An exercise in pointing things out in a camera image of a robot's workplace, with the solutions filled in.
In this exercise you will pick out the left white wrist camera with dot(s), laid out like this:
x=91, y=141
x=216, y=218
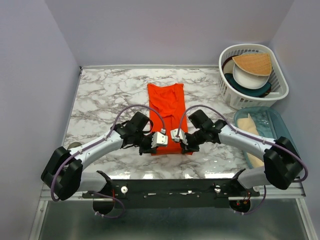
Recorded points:
x=159, y=139

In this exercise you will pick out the teal bowl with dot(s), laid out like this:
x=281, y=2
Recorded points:
x=257, y=93

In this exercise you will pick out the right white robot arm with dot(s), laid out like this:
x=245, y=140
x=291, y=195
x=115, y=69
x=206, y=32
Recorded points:
x=281, y=163

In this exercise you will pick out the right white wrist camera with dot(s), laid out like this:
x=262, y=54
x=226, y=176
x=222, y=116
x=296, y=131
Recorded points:
x=178, y=136

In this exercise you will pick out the aluminium rail frame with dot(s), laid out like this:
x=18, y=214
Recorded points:
x=282, y=216

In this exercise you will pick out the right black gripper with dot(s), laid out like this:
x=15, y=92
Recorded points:
x=189, y=148

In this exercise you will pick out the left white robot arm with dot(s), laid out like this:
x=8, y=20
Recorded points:
x=64, y=173

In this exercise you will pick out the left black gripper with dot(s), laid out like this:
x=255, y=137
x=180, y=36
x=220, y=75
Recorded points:
x=148, y=150

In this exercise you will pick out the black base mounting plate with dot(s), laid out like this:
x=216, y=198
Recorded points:
x=126, y=194

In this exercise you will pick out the grey tape roll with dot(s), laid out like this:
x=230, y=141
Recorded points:
x=74, y=145

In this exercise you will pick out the orange t shirt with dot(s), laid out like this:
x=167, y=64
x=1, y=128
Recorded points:
x=169, y=102

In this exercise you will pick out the white plate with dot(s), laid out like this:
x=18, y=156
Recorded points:
x=248, y=80

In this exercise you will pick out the teal plastic bin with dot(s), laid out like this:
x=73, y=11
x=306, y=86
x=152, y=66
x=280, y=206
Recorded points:
x=268, y=121

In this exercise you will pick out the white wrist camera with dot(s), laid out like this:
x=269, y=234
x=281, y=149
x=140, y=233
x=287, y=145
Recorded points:
x=159, y=139
x=178, y=136

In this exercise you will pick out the white plastic basket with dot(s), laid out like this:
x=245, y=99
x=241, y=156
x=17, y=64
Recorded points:
x=237, y=100

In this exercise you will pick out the beige folded cloth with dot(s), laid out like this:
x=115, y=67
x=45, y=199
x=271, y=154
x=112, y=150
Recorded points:
x=247, y=124

